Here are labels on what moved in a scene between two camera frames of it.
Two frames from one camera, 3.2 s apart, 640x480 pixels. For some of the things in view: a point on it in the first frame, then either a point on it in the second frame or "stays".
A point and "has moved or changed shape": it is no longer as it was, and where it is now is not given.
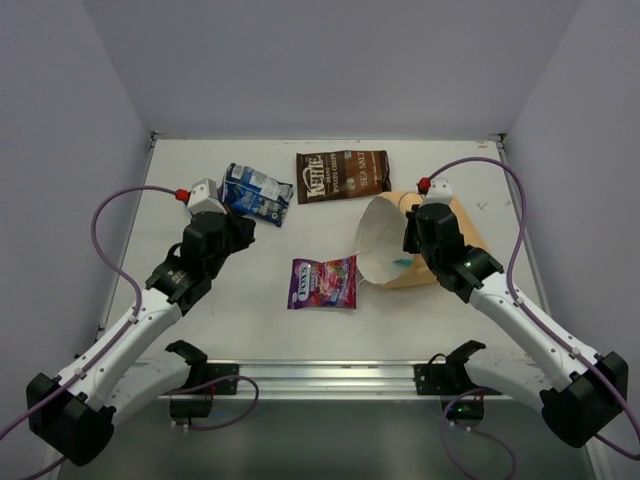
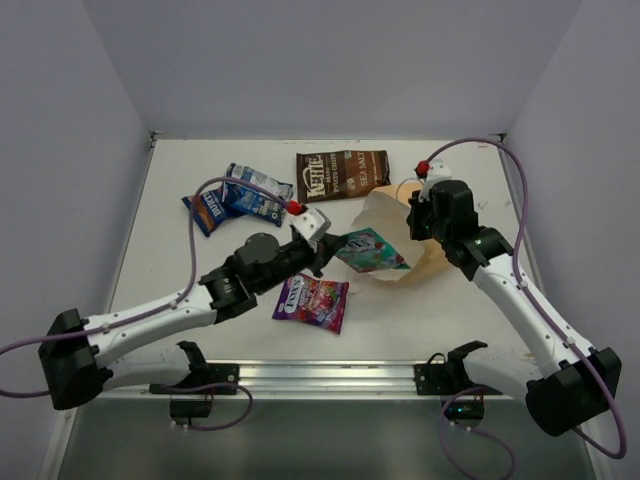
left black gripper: [240, 228] to [322, 248]
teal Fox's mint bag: [404, 262] has moved or changed shape
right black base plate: [450, 378] stays
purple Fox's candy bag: [317, 284] has moved or changed shape
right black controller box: [463, 409] stays
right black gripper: [412, 223] to [418, 204]
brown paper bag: [380, 234] has moved or changed shape
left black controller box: [190, 408] stays
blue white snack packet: [250, 193] stays
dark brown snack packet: [333, 174] stays
